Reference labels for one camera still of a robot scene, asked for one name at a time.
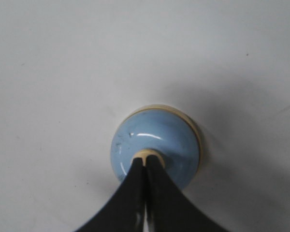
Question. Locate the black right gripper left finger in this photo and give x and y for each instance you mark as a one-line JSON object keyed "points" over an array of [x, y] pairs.
{"points": [[125, 211]]}

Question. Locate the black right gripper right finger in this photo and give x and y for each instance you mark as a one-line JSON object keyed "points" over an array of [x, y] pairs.
{"points": [[168, 210]]}

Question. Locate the blue and cream service bell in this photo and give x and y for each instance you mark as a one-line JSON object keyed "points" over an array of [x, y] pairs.
{"points": [[164, 129]]}

